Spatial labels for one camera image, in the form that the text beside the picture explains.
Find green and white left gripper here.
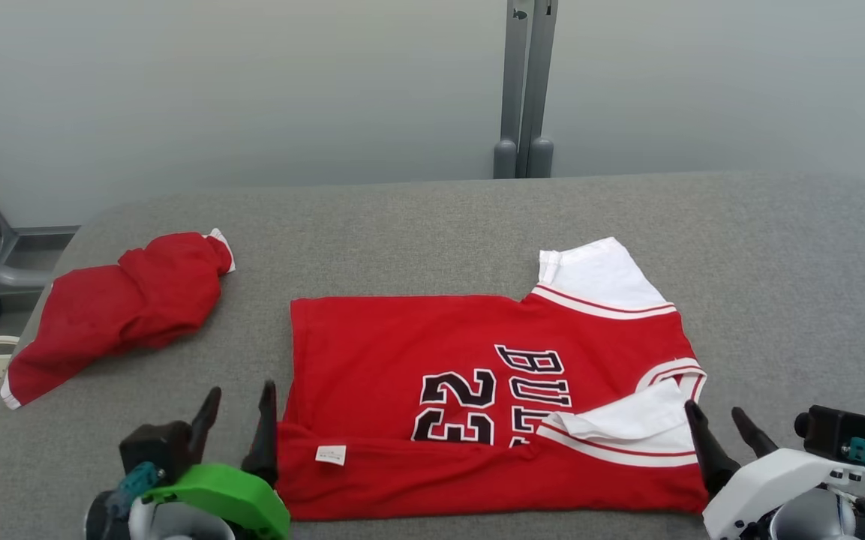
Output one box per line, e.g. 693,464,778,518
128,380,291,540

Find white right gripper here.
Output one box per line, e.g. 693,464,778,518
685,400,865,540

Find red shorts with white trim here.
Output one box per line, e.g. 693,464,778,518
0,228,236,410

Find red basketball jersey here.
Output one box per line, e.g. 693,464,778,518
276,237,709,522

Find grey double metal pole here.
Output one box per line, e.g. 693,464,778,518
492,0,559,180

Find grey metal frame pole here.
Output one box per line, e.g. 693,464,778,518
0,154,80,350

